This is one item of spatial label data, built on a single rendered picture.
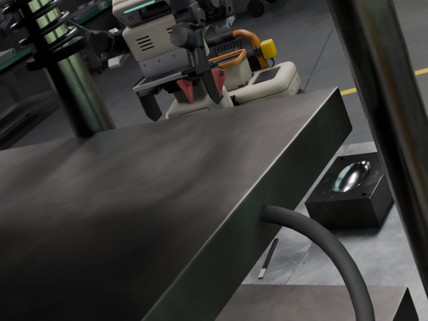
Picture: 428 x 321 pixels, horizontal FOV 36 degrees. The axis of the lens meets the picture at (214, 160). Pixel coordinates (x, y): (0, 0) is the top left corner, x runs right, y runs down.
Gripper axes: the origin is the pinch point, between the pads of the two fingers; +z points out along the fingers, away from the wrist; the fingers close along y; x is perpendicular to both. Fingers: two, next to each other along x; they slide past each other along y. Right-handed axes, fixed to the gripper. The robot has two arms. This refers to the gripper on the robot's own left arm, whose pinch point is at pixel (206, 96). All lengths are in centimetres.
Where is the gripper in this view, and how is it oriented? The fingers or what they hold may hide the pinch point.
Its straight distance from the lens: 197.8
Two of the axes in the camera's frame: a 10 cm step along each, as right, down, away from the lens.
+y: 8.8, -2.2, -4.2
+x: 4.3, -0.2, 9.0
